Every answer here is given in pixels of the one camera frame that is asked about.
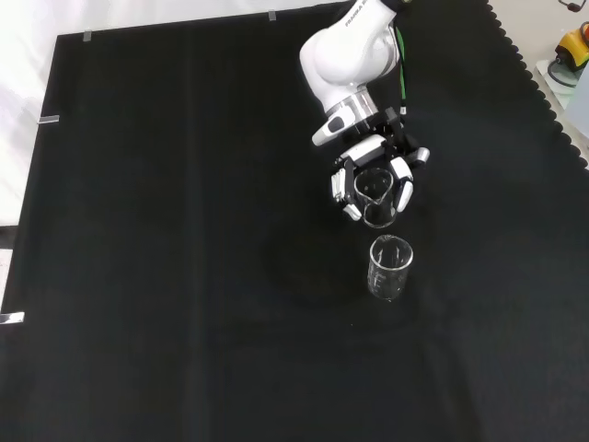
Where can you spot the yellow stop button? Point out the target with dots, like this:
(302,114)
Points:
(573,43)

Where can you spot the clear glass beaker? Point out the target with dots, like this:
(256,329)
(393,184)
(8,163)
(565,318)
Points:
(379,216)
(389,281)

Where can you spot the pale board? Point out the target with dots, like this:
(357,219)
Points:
(559,92)

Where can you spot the black bench cloth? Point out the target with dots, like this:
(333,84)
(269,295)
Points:
(184,230)

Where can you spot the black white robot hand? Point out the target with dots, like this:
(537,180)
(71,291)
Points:
(363,149)

